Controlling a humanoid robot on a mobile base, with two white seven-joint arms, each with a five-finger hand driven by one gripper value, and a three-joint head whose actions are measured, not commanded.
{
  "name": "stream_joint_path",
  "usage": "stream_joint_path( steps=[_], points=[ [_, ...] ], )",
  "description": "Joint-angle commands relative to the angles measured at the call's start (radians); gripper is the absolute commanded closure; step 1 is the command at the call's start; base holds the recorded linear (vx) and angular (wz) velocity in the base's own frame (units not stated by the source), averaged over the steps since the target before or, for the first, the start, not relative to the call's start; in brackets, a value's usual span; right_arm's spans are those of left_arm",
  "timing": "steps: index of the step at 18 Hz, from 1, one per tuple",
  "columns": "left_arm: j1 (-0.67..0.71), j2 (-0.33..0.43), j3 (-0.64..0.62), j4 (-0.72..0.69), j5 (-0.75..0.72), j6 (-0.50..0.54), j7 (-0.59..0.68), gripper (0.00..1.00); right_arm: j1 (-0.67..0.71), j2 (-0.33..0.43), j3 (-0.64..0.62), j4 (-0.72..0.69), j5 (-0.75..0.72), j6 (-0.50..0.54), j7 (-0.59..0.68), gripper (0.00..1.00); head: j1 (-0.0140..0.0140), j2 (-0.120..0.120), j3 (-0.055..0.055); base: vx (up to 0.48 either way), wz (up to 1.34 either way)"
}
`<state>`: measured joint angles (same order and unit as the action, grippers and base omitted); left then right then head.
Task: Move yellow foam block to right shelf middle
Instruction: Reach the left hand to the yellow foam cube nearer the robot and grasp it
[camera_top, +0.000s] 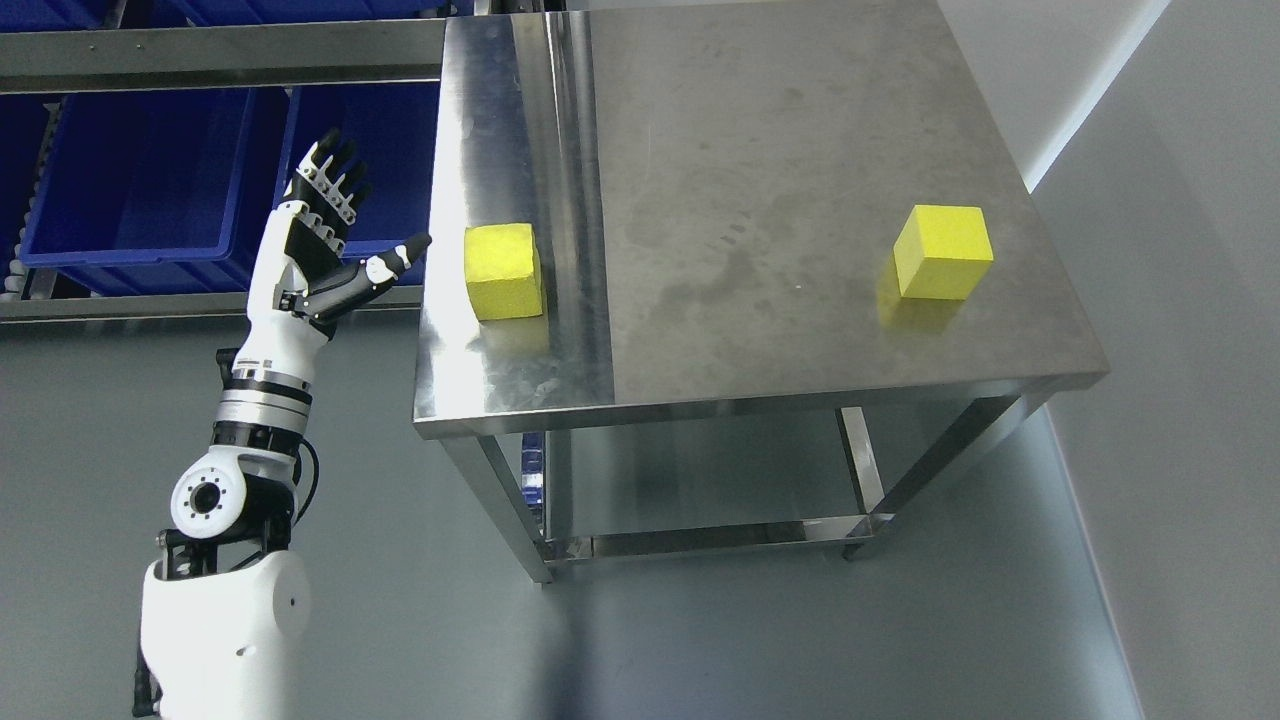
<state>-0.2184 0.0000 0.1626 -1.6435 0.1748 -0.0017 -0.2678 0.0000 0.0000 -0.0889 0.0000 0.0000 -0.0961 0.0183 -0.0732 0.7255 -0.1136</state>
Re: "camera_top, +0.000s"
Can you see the blue plastic bin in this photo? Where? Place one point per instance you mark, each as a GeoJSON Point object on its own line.
{"type": "Point", "coordinates": [393, 126]}
{"type": "Point", "coordinates": [158, 192]}

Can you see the yellow foam block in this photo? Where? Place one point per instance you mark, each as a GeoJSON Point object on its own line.
{"type": "Point", "coordinates": [502, 271]}
{"type": "Point", "coordinates": [942, 253]}

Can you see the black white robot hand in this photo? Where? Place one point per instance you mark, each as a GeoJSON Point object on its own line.
{"type": "Point", "coordinates": [300, 279]}

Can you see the stainless steel table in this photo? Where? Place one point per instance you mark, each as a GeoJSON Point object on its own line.
{"type": "Point", "coordinates": [715, 192]}

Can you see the blue plastic bin right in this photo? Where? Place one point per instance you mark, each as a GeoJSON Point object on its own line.
{"type": "Point", "coordinates": [393, 126]}

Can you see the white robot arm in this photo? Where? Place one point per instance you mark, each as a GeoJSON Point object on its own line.
{"type": "Point", "coordinates": [224, 608]}

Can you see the metal shelf rack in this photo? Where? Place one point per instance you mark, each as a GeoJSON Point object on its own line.
{"type": "Point", "coordinates": [352, 52]}

